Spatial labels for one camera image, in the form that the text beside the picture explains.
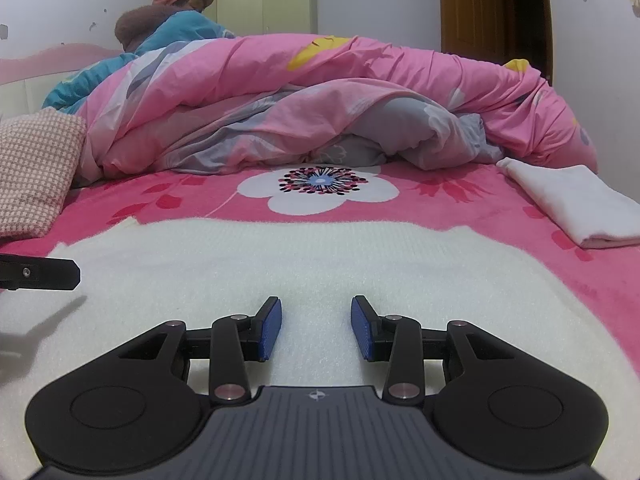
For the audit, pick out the pink and white headboard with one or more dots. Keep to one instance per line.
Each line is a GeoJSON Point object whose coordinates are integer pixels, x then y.
{"type": "Point", "coordinates": [50, 65]}

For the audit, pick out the folded white cloth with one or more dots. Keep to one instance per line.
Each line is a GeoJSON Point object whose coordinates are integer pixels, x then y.
{"type": "Point", "coordinates": [575, 205]}

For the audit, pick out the pink checked pillow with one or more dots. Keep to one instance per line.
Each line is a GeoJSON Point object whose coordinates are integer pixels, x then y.
{"type": "Point", "coordinates": [35, 175]}

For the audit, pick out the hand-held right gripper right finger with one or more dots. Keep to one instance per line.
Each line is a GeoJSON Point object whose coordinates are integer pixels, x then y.
{"type": "Point", "coordinates": [362, 330]}

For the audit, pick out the pink floral quilt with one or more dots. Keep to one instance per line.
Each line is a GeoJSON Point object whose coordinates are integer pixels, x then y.
{"type": "Point", "coordinates": [300, 90]}

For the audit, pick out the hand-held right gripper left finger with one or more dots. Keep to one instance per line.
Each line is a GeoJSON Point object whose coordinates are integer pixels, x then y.
{"type": "Point", "coordinates": [270, 330]}

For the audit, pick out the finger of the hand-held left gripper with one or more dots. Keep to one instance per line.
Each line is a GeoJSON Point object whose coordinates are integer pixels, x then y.
{"type": "Point", "coordinates": [45, 274]}

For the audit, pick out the pink fleece bed blanket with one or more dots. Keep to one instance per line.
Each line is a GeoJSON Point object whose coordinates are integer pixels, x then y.
{"type": "Point", "coordinates": [425, 205]}

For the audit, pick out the brown wooden door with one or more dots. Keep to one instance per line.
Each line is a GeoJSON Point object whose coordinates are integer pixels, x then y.
{"type": "Point", "coordinates": [480, 10]}

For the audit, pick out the white fluffy sweater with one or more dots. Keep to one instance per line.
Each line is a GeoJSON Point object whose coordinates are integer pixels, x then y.
{"type": "Point", "coordinates": [320, 260]}

